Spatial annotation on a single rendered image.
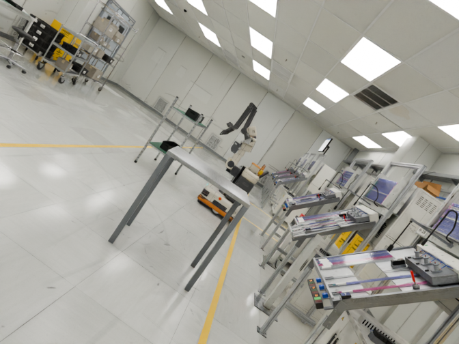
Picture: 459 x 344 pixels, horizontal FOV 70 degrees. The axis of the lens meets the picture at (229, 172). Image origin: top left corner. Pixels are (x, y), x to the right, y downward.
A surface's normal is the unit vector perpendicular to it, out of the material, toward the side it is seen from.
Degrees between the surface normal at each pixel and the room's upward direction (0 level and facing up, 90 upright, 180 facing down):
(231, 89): 90
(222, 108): 90
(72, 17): 90
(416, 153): 90
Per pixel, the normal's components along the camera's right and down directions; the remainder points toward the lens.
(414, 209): -0.10, 0.07
